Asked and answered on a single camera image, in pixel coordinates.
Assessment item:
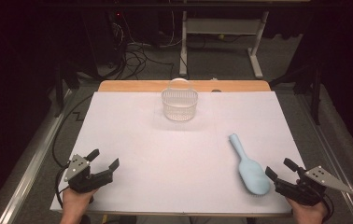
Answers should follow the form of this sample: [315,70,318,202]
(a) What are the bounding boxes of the white metal desk frame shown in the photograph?
[178,8,271,79]

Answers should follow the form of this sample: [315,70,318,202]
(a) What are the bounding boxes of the person's left hand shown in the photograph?
[60,187,99,224]

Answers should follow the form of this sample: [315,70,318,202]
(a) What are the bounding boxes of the light blue plastic scoop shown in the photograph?
[228,133,272,196]

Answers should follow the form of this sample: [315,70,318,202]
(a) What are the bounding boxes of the tangled floor cables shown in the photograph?
[112,12,177,79]

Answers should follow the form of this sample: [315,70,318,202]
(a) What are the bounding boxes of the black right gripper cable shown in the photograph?
[320,193,335,220]

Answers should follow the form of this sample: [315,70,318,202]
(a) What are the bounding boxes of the person's right hand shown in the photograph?
[286,198,329,224]

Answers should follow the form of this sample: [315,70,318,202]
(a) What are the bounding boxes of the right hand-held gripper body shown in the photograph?
[275,165,353,207]

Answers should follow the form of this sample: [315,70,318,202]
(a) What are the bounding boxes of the aluminium floor rail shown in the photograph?
[295,92,353,224]
[0,88,73,224]

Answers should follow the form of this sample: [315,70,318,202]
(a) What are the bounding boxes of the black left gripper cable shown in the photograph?
[51,93,94,209]

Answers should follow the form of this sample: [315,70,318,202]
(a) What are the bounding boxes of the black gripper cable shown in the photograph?
[320,193,335,220]
[51,93,94,209]

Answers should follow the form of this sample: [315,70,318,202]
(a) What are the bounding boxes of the white table cover sheet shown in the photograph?
[49,91,306,216]

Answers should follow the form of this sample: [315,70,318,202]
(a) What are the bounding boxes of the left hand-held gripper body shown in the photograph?
[64,153,107,194]

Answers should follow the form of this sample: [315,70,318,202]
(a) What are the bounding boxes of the black metal stand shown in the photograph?
[271,60,325,125]
[52,60,80,118]

